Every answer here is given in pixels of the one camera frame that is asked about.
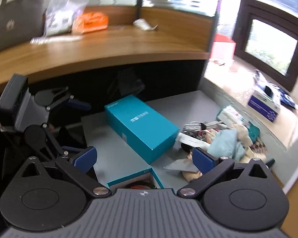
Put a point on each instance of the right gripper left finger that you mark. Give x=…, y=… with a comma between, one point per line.
x=77, y=167

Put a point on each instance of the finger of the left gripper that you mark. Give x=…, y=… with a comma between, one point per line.
x=71, y=150
x=79, y=104

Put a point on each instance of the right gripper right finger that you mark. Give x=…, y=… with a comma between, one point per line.
x=212, y=169

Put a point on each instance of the grey envelope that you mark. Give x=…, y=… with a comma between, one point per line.
x=184, y=165

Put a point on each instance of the light blue cloth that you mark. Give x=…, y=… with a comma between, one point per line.
x=226, y=144

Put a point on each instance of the white flat box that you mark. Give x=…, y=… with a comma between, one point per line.
x=191, y=141

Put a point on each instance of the white wet wipes pack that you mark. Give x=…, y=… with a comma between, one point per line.
x=231, y=117

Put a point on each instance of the wooden desk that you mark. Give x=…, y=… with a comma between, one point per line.
x=180, y=35

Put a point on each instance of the open teal box base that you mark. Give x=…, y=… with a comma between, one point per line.
x=147, y=177

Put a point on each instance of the teal box lid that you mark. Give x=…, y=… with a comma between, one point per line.
x=146, y=131

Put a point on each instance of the blue glove box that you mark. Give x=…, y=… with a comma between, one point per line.
x=267, y=106

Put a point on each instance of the orange packet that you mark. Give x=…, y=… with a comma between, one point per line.
x=90, y=22

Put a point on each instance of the black laptop bag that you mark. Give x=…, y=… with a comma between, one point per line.
x=20, y=21

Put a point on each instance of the clear plastic bag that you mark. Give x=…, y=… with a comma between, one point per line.
x=60, y=15

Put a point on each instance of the crumpled white tissue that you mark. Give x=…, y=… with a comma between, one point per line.
x=143, y=25

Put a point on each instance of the red white container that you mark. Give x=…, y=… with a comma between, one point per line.
x=223, y=49

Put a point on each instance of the window frame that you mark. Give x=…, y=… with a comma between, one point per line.
x=266, y=36

